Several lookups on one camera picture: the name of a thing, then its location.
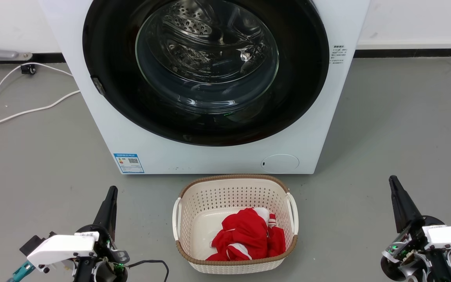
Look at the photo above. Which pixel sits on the white front-load washing machine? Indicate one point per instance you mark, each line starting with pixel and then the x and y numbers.
pixel 104 129

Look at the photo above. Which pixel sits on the white text sticker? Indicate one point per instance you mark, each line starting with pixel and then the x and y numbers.
pixel 338 55

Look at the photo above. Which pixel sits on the black washer door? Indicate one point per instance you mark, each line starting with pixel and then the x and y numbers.
pixel 131 105

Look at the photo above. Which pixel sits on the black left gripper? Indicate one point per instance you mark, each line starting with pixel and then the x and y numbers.
pixel 106 254

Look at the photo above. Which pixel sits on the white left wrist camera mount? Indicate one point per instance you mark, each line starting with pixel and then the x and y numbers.
pixel 63 247

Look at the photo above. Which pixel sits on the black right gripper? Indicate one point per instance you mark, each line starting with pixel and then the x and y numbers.
pixel 409 250

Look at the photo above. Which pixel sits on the round white filter cover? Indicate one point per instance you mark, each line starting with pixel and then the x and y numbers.
pixel 280 163

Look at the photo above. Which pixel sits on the small black caster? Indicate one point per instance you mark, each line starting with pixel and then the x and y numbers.
pixel 28 69

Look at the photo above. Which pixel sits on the red and white garment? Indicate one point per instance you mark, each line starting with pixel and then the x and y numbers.
pixel 245 235

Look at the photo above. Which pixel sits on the cream plastic laundry basket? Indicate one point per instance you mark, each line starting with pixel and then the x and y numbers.
pixel 198 231

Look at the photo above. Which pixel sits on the blue energy label sticker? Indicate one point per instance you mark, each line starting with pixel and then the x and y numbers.
pixel 128 163

